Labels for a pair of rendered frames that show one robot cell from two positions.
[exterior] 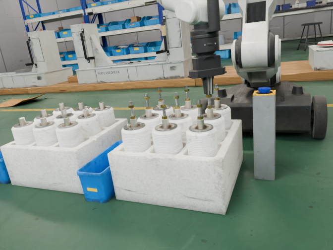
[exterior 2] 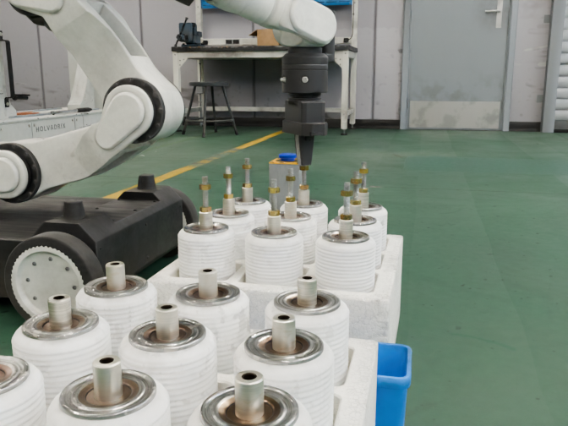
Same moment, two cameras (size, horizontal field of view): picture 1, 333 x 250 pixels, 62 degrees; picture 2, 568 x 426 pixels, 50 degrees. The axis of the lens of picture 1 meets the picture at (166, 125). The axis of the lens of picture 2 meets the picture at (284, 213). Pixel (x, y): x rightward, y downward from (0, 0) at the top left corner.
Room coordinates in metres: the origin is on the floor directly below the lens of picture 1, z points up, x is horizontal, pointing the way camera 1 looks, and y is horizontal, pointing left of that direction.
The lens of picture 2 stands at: (1.18, 1.01, 0.50)
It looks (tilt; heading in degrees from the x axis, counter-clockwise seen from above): 13 degrees down; 259
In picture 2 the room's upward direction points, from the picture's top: straight up
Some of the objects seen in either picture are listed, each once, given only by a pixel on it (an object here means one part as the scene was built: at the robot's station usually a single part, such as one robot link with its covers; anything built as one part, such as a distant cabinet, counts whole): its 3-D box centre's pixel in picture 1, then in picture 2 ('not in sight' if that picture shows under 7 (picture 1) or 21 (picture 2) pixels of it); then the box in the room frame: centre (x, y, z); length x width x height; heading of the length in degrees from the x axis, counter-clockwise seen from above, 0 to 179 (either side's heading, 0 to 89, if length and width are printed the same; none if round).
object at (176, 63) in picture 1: (133, 47); not in sight; (3.56, 0.29, 0.45); 1.45 x 0.57 x 0.74; 66
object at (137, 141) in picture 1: (138, 151); (344, 291); (0.91, 0.11, 0.16); 0.10 x 0.10 x 0.18
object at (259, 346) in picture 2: (44, 124); (283, 346); (1.08, 0.49, 0.25); 0.08 x 0.08 x 0.01
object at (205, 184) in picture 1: (182, 156); (290, 300); (0.96, -0.05, 0.09); 0.39 x 0.39 x 0.18; 65
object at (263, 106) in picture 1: (264, 136); (286, 227); (0.91, -0.34, 0.16); 0.07 x 0.07 x 0.31; 65
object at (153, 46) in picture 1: (158, 45); not in sight; (6.29, -0.04, 0.36); 0.50 x 0.38 x 0.21; 155
